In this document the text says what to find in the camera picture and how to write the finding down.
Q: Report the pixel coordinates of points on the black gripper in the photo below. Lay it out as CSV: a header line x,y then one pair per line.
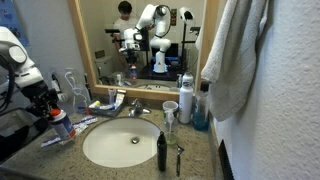
x,y
42,99

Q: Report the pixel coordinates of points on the white can with orange lid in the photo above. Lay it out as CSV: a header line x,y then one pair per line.
x,y
61,123

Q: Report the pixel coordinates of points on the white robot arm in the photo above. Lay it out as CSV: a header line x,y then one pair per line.
x,y
25,76

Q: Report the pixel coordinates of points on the chrome tap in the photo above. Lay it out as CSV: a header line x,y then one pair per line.
x,y
137,109

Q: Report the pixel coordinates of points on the electric toothbrush on charger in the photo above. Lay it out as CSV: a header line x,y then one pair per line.
x,y
55,85

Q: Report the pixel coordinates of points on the black bin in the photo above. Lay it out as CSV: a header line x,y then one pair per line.
x,y
18,128

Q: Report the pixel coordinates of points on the blue white blister pack strip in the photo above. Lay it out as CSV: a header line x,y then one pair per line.
x,y
86,121

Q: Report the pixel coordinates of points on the black toiletry tray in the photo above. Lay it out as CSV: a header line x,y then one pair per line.
x,y
102,108

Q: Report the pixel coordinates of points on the white oval sink basin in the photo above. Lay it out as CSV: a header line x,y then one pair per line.
x,y
121,142

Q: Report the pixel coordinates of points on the black bottle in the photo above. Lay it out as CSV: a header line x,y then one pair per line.
x,y
161,152

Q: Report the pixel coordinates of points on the white plastic cup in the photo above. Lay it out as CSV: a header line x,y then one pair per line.
x,y
170,105

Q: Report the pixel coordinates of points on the clear spray bottle green liquid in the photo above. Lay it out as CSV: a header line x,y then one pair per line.
x,y
171,138

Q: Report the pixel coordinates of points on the white water bottle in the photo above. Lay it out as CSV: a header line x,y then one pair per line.
x,y
185,98

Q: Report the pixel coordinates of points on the black razor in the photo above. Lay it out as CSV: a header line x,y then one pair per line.
x,y
180,150

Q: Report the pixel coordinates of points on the blue mouthwash bottle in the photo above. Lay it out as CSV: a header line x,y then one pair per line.
x,y
200,121

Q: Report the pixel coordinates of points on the white hanging towel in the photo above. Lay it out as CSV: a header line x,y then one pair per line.
x,y
231,63

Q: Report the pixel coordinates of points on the blue wall poster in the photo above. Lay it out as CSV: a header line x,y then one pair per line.
x,y
10,19

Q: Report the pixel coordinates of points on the black wall vent grille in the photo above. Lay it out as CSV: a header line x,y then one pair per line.
x,y
225,163

